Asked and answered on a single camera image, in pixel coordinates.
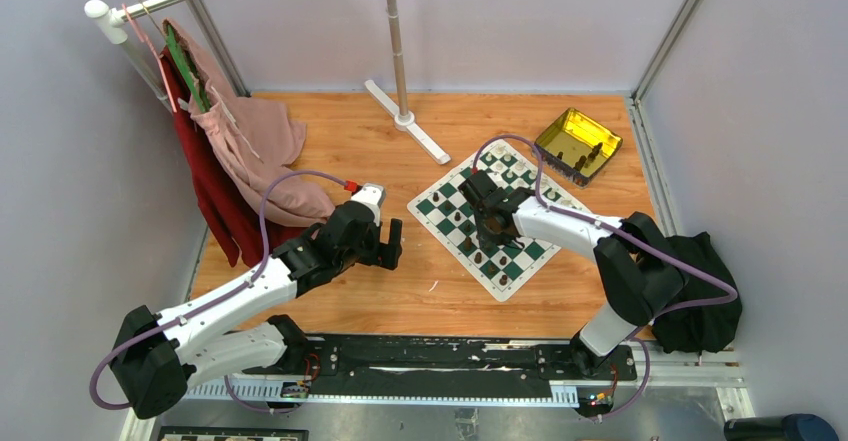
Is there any yellow tin box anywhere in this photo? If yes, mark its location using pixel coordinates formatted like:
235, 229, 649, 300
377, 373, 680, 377
534, 108, 623, 188

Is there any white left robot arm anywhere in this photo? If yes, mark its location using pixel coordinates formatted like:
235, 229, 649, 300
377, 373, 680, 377
105, 201, 403, 419

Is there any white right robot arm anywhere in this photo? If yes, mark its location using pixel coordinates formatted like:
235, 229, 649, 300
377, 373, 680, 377
459, 171, 690, 379

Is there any green white chess mat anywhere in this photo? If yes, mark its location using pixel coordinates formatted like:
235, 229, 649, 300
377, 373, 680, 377
407, 139, 591, 302

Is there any red cloth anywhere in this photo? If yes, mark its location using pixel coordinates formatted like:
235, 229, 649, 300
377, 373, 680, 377
158, 47, 293, 268

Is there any white clothes rack stand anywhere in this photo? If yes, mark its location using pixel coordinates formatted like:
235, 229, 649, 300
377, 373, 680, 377
364, 0, 451, 165

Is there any pink cloth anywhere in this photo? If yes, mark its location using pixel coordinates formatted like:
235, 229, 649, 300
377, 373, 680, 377
163, 18, 334, 227

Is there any black cloth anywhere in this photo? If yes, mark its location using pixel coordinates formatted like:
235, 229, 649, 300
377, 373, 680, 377
652, 231, 743, 354

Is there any green hanger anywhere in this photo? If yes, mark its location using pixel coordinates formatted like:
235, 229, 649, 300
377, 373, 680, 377
163, 21, 210, 113

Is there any white rack bar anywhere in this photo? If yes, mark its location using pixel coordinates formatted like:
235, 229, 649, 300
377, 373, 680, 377
84, 0, 293, 111

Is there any dark blue cylinder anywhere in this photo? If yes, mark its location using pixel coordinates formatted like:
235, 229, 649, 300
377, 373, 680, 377
723, 413, 840, 441

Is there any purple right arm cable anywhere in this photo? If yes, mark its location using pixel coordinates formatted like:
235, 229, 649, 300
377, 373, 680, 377
470, 135, 740, 419

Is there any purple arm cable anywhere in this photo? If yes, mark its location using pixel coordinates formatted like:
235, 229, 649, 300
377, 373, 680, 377
470, 135, 740, 419
89, 170, 362, 415

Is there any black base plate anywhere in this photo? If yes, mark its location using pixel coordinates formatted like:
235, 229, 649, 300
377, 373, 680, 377
248, 333, 637, 400

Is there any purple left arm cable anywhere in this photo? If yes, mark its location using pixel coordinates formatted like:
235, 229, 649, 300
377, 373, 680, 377
89, 170, 362, 415

